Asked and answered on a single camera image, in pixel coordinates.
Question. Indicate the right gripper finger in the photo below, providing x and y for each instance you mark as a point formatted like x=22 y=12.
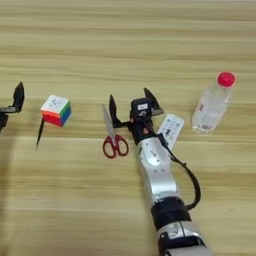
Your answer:
x=113 y=111
x=156 y=105

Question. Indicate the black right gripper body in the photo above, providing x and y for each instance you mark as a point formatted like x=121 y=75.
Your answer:
x=141 y=130

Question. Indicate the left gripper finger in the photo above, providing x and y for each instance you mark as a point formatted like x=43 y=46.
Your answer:
x=18 y=96

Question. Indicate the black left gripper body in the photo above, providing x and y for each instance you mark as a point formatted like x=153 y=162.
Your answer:
x=2 y=120

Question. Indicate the white remote control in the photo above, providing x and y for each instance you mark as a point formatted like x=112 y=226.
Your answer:
x=171 y=128

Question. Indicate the colourful puzzle cube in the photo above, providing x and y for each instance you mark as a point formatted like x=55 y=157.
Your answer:
x=55 y=110

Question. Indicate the black pen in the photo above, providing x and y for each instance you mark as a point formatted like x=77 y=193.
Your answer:
x=40 y=131

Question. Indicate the clear bottle red cap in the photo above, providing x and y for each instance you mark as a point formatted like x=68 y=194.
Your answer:
x=210 y=106

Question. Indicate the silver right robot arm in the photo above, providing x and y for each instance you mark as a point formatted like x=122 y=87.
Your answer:
x=156 y=166

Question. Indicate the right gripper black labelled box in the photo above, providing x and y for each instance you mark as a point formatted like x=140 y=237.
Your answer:
x=141 y=107

